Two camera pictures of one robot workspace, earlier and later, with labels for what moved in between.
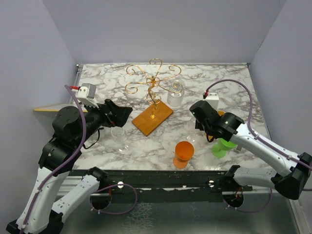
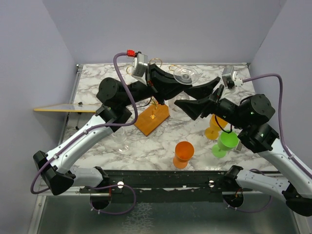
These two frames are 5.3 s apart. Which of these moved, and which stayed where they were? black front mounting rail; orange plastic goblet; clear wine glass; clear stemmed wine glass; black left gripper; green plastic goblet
Moved: clear wine glass; black left gripper
Stayed: clear stemmed wine glass; black front mounting rail; orange plastic goblet; green plastic goblet
